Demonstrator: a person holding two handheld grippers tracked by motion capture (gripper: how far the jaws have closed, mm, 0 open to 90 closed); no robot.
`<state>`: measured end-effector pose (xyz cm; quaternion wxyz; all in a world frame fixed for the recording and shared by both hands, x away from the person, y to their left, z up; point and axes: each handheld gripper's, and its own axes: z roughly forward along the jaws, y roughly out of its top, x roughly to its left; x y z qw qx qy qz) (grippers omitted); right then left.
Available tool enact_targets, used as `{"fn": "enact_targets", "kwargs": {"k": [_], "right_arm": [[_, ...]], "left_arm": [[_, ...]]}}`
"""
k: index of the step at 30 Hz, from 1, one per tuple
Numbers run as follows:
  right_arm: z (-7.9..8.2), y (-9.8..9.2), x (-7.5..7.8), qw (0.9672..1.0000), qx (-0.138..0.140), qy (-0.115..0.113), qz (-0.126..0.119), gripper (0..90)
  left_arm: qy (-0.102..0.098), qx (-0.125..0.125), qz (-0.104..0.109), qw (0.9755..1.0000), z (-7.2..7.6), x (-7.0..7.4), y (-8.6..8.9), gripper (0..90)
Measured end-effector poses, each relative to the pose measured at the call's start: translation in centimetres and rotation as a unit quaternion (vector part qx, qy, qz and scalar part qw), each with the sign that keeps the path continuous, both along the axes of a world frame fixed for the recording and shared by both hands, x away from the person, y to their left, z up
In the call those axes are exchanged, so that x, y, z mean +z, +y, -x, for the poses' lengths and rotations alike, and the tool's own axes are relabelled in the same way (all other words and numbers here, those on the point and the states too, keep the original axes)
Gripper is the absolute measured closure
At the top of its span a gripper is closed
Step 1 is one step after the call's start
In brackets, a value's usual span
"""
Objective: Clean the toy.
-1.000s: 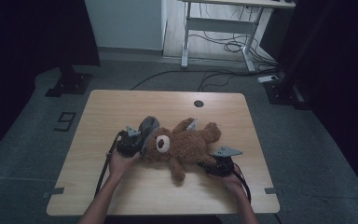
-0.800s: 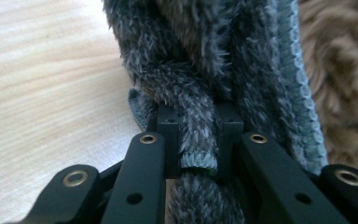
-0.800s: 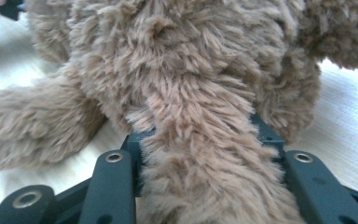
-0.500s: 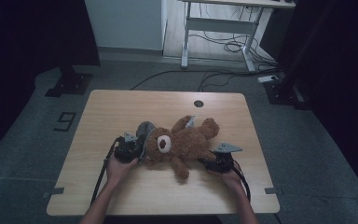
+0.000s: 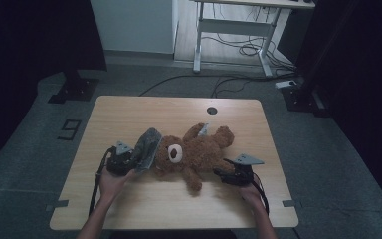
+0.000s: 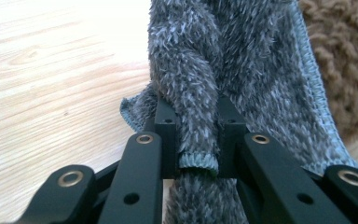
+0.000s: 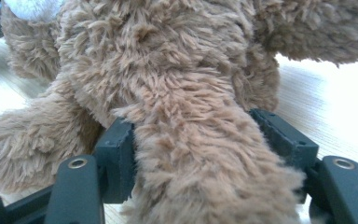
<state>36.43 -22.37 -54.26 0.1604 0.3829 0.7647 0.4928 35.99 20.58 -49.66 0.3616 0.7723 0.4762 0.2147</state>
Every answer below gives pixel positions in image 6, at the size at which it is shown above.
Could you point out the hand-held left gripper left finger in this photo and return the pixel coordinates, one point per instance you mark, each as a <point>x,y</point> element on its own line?
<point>168,143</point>

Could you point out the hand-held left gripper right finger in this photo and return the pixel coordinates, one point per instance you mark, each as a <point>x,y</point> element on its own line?
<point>230,137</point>

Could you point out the grey fluffy towel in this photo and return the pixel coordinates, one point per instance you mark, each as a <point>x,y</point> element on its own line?
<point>254,62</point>

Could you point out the brown teddy bear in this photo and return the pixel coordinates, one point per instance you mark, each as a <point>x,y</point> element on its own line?
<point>345,62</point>

